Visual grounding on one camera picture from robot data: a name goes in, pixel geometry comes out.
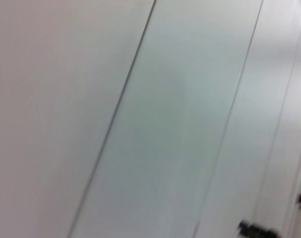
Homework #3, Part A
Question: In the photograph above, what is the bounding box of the black door handle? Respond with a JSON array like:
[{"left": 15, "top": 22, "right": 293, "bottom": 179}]
[{"left": 238, "top": 219, "right": 278, "bottom": 238}]

